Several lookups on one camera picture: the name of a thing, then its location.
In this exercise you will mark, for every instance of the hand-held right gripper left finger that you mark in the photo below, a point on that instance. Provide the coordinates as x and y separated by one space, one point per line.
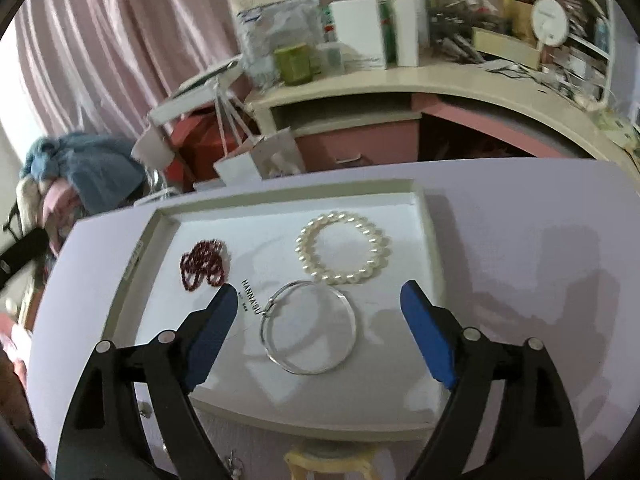
212 340

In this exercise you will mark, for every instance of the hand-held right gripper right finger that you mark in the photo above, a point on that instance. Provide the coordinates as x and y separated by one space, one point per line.
430 340

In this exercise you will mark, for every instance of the silver bangle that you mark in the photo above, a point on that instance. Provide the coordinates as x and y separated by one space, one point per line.
272 305

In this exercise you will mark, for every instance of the white printed jewelry tray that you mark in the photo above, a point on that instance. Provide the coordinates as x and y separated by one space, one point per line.
235 230

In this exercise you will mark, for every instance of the grey rimmed jewelry tray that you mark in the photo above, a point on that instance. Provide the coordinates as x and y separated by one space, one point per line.
260 460

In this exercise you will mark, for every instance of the cream towel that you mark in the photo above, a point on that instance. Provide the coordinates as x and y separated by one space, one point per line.
30 192

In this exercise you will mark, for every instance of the pink blanket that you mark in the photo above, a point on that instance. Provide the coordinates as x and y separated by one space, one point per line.
60 202

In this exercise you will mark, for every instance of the pile of folded clothes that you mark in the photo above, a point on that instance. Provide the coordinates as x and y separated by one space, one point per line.
90 165

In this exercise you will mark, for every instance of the pearl earring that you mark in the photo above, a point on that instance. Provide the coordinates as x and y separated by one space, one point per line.
235 465

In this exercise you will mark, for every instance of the silver plastic bag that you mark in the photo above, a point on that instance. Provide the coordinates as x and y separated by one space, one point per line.
157 180

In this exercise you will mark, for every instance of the white cup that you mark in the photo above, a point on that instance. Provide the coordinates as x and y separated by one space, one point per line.
150 150

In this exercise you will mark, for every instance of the white paper bag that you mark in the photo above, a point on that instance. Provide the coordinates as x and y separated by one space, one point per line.
270 155

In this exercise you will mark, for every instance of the red storage box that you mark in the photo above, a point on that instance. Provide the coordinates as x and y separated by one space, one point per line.
200 140

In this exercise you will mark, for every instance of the pink drawer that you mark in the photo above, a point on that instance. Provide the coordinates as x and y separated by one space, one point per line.
350 145

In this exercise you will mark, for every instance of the pink curtain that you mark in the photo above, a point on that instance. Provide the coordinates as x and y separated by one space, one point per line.
125 35

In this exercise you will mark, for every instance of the white flat box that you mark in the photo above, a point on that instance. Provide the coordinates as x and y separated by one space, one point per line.
200 85

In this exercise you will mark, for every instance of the cream curved desk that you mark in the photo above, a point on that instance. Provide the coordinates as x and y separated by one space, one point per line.
400 80

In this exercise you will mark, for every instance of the white power strip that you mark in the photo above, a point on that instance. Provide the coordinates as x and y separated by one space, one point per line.
617 127

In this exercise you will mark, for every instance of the green glass jar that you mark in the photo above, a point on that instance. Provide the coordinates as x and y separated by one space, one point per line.
292 65

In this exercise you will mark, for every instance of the cream flat box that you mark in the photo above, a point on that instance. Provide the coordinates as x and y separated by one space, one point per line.
505 47

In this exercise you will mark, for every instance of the green carton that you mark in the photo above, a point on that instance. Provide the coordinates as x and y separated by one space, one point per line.
386 30

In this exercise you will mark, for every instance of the white pump bottle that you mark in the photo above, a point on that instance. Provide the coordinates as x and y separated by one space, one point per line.
406 25

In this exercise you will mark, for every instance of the white cosmetics box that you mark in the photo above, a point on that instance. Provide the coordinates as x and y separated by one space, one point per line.
357 30

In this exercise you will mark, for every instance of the pile of makeup tools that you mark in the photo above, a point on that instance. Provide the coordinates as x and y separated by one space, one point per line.
460 20

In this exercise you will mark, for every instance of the gold box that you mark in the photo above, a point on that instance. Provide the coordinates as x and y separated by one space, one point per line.
517 15

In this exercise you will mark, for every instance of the round white mirror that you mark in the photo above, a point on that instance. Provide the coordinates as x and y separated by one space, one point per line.
550 22

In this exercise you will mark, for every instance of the pink white shelf unit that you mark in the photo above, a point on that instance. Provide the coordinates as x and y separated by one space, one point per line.
622 35

